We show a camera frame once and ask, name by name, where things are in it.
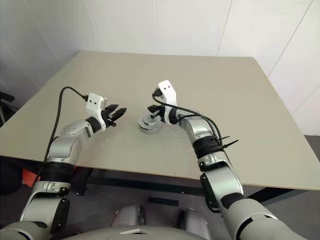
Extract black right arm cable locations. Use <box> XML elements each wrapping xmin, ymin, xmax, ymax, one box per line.
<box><xmin>151</xmin><ymin>88</ymin><xmax>238</xmax><ymax>155</ymax></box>

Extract silver motor lid circuit board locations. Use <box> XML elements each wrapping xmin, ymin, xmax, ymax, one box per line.
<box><xmin>136</xmin><ymin>112</ymin><xmax>163</xmax><ymax>127</ymax></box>

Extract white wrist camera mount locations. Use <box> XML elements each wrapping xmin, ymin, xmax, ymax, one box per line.
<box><xmin>157</xmin><ymin>79</ymin><xmax>179</xmax><ymax>126</ymax></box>
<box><xmin>85</xmin><ymin>92</ymin><xmax>109</xmax><ymax>132</ymax></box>

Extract orange object under table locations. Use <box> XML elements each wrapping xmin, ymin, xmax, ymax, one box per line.
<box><xmin>21</xmin><ymin>167</ymin><xmax>41</xmax><ymax>189</ymax></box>

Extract dark grey rounded shape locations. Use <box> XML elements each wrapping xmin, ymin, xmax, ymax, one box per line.
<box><xmin>111</xmin><ymin>203</ymin><xmax>146</xmax><ymax>228</ymax></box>
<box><xmin>176</xmin><ymin>207</ymin><xmax>209</xmax><ymax>240</ymax></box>

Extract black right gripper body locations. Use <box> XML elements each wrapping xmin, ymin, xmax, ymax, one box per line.
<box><xmin>156</xmin><ymin>104</ymin><xmax>167</xmax><ymax>123</ymax></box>

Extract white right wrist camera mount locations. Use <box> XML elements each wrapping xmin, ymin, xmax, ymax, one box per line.
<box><xmin>157</xmin><ymin>79</ymin><xmax>179</xmax><ymax>126</ymax></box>

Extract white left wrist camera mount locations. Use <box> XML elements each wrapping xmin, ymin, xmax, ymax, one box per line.
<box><xmin>85</xmin><ymin>92</ymin><xmax>109</xmax><ymax>132</ymax></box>

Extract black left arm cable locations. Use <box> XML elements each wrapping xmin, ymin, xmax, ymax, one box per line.
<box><xmin>31</xmin><ymin>86</ymin><xmax>89</xmax><ymax>191</ymax></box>

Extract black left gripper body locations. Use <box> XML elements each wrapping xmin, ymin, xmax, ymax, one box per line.
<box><xmin>100</xmin><ymin>104</ymin><xmax>118</xmax><ymax>129</ymax></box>

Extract black chair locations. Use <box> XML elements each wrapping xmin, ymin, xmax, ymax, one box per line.
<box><xmin>0</xmin><ymin>91</ymin><xmax>16</xmax><ymax>126</ymax></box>

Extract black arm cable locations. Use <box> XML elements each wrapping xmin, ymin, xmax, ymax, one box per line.
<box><xmin>151</xmin><ymin>88</ymin><xmax>238</xmax><ymax>155</ymax></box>
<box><xmin>31</xmin><ymin>86</ymin><xmax>89</xmax><ymax>191</ymax></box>

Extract dark bulky object on floor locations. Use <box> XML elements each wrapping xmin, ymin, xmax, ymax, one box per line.
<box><xmin>0</xmin><ymin>159</ymin><xmax>25</xmax><ymax>196</ymax></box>

